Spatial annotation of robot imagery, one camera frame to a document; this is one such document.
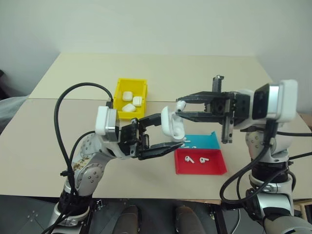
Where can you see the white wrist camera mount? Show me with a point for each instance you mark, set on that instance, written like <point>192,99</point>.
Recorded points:
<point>102,119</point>
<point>287,100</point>

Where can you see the clear plastic sheet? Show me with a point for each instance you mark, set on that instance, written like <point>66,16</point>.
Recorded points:
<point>12,112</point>

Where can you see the yellow plastic bin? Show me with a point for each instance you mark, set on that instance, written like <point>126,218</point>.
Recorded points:
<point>131,84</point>

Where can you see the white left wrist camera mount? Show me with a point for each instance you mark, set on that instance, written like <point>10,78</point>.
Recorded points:
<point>102,119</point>

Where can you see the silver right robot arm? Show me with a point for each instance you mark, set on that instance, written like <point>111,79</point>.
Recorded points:
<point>278,146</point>

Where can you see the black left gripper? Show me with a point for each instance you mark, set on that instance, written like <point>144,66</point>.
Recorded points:
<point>131,136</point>

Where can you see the white earbud case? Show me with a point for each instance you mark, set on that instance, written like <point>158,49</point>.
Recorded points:
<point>167,122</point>
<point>127,96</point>
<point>137,101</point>
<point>128,108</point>

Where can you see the dark object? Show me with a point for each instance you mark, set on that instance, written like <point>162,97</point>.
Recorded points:
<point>3,83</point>

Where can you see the closed white earbud case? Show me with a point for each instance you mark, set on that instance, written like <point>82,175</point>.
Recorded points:
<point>128,108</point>
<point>127,96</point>
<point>137,101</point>

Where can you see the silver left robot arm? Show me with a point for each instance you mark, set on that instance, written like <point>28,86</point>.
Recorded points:
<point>90,173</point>

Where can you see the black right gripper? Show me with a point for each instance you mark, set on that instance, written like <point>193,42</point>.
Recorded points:
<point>220,104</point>

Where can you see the white earbud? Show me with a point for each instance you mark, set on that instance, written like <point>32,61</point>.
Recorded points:
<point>203,160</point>
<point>187,140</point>
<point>180,105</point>
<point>188,159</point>

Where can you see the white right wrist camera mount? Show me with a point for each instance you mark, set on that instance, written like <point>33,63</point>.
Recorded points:
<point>287,100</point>

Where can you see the dark grey metal plate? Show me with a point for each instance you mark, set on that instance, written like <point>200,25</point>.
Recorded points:
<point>24,214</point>

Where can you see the red plastic tray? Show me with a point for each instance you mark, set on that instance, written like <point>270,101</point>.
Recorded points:
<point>200,168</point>

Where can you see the blue plastic tray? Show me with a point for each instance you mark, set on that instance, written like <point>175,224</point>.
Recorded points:
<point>202,141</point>

